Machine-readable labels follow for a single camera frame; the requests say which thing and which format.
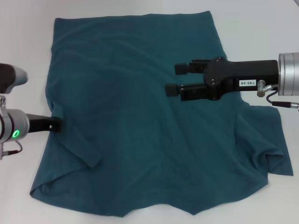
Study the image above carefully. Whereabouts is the dark left wrist cable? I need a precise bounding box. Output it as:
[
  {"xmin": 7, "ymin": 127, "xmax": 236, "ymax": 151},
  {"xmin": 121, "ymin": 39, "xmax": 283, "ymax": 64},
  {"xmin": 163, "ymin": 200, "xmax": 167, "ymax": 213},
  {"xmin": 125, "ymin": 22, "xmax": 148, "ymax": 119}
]
[{"xmin": 2, "ymin": 141, "xmax": 23, "ymax": 156}]

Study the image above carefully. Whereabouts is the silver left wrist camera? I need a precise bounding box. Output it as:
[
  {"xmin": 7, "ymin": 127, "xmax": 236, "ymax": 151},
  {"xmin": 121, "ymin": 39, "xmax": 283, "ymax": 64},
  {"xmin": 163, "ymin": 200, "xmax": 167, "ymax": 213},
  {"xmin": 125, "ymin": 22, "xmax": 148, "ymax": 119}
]
[{"xmin": 0, "ymin": 63, "xmax": 28, "ymax": 95}]

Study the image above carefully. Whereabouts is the silver right elbow connector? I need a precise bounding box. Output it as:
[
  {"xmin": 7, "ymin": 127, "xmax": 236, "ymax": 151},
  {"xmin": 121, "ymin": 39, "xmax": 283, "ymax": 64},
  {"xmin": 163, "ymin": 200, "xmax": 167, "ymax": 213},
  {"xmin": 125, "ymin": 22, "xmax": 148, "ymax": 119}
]
[{"xmin": 256, "ymin": 79, "xmax": 279, "ymax": 97}]

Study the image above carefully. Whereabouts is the blue shirt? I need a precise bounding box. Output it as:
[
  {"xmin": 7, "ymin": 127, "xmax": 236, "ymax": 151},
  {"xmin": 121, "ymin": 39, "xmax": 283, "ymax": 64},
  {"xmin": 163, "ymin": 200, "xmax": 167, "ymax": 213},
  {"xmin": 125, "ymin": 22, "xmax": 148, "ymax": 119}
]
[{"xmin": 29, "ymin": 9, "xmax": 294, "ymax": 210}]

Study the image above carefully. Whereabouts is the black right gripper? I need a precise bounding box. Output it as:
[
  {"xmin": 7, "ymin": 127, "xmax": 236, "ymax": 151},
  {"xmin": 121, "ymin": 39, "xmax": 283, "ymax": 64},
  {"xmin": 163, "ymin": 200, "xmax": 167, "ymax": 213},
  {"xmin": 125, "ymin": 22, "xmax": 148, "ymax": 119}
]
[{"xmin": 164, "ymin": 56, "xmax": 280, "ymax": 102}]

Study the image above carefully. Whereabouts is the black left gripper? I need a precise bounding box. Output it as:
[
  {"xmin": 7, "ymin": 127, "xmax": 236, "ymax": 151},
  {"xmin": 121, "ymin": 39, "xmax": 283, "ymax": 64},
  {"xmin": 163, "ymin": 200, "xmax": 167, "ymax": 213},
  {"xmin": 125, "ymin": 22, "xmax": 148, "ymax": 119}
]
[{"xmin": 27, "ymin": 113, "xmax": 62, "ymax": 134}]

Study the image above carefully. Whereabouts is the silver left camera mount bracket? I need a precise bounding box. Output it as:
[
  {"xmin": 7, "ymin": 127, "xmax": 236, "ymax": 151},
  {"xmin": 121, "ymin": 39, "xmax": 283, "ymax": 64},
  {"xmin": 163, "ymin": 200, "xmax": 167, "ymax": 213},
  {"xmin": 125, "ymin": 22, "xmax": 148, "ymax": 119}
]
[{"xmin": 0, "ymin": 94, "xmax": 7, "ymax": 114}]

